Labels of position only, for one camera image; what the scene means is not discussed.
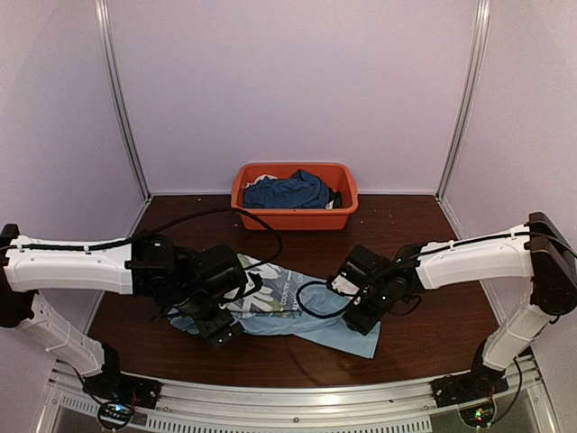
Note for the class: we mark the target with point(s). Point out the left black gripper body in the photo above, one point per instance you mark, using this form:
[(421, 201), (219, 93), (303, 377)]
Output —
[(193, 306)]

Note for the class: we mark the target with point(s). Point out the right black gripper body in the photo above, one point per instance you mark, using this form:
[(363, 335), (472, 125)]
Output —
[(368, 321)]

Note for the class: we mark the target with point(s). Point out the light blue printed t-shirt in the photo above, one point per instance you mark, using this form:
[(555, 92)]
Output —
[(291, 303)]

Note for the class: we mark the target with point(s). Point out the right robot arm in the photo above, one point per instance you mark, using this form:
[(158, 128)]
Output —
[(535, 250)]

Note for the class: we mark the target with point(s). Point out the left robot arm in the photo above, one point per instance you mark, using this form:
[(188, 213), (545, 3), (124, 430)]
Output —
[(148, 265)]

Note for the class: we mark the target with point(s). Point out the dark blue garment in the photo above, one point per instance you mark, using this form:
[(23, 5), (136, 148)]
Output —
[(302, 190)]

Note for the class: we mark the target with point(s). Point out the orange plastic basin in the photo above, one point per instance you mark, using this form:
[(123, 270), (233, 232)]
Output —
[(335, 175)]

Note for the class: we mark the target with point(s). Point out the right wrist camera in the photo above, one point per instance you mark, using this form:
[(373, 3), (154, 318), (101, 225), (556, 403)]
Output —
[(362, 281)]

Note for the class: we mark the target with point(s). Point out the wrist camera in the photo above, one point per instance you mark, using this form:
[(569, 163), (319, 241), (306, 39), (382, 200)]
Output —
[(362, 281), (220, 278)]

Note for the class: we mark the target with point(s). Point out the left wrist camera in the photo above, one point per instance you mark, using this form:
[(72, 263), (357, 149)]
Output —
[(220, 278)]

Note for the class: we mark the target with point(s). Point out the aluminium front rail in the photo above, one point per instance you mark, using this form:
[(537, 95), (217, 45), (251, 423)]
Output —
[(406, 406)]

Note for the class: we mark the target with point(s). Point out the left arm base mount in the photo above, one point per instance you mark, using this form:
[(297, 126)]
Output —
[(124, 388)]

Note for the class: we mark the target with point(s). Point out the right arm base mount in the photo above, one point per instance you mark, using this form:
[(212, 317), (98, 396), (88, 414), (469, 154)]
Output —
[(465, 387)]

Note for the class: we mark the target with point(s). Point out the right aluminium corner post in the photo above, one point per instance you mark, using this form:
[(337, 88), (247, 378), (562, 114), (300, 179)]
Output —
[(480, 36)]

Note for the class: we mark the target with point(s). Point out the aluminium corner post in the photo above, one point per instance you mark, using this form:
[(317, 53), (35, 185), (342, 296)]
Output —
[(120, 107), (480, 36)]

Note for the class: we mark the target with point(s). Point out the left aluminium corner post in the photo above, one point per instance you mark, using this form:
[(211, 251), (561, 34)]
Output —
[(120, 107)]

